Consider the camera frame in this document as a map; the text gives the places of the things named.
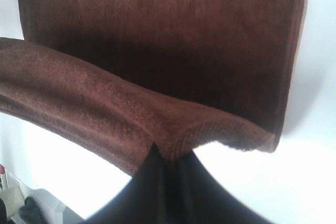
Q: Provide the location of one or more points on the brown square towel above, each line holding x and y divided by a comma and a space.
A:
117, 76

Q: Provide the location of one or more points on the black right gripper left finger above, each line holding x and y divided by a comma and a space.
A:
142, 200

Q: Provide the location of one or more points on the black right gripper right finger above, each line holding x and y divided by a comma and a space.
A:
201, 199

